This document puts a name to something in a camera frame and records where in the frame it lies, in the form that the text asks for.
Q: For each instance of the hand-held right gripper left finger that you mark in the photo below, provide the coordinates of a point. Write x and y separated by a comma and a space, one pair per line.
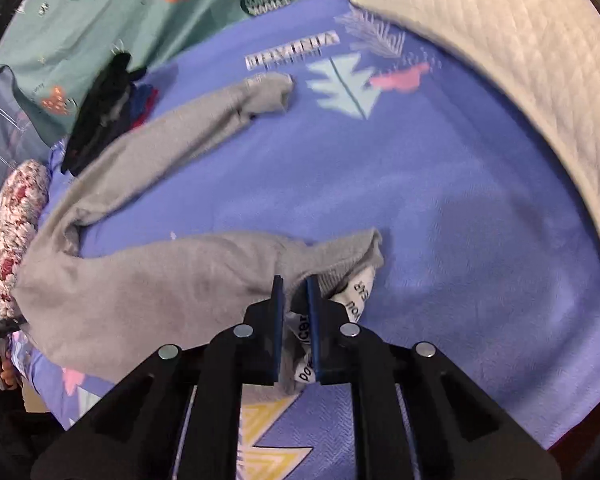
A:
278, 330

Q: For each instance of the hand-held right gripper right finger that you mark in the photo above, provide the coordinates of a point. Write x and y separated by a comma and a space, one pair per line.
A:
313, 330

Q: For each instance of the grey pants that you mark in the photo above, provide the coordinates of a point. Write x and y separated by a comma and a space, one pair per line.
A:
180, 280

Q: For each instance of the red white floral pillow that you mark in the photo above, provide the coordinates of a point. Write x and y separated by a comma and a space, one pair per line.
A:
20, 220

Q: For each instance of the blue printed bedsheet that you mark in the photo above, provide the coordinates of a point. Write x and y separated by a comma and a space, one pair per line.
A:
430, 210

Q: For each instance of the pale blue striped pillow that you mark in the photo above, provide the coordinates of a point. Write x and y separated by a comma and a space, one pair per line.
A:
0, 135

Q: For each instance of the stack of dark clothes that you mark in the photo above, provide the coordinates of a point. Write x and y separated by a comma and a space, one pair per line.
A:
95, 120

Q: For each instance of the teal printed blanket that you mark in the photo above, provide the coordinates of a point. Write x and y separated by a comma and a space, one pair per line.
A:
130, 20

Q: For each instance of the white quilted pillow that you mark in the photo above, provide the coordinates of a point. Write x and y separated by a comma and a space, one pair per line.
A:
530, 60

